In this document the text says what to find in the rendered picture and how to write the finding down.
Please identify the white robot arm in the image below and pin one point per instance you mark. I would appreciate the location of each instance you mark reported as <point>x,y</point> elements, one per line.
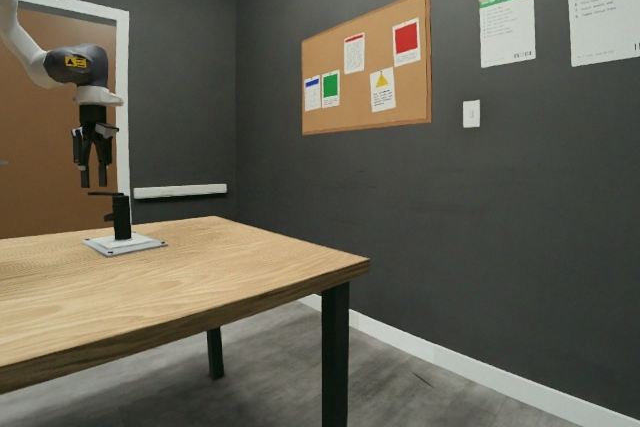
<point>85,65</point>

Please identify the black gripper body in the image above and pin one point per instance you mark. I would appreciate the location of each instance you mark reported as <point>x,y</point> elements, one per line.
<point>88,114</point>

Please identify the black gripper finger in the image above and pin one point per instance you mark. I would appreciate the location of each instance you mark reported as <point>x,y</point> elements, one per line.
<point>82,152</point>
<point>102,148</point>

